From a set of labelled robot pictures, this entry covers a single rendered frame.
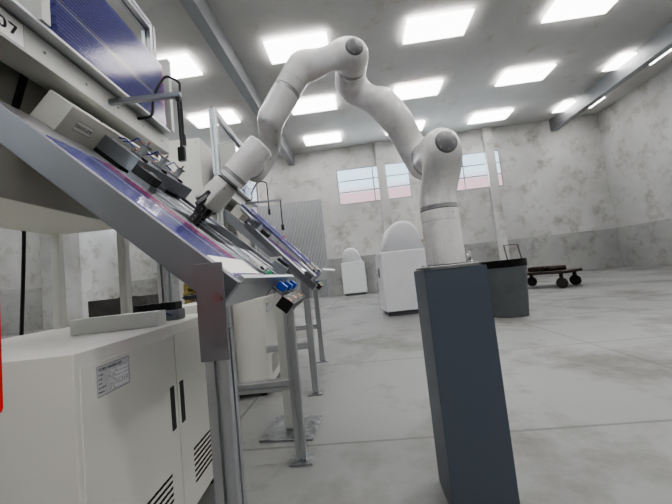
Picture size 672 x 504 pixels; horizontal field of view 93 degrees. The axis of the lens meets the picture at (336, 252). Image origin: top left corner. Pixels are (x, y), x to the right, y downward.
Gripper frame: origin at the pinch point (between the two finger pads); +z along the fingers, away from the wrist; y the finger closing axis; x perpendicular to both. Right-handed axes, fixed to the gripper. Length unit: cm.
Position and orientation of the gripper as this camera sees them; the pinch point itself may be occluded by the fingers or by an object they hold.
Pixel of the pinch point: (196, 219)
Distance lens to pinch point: 109.3
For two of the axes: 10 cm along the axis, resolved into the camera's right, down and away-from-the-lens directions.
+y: -0.6, -1.3, -9.9
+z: -6.4, 7.7, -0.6
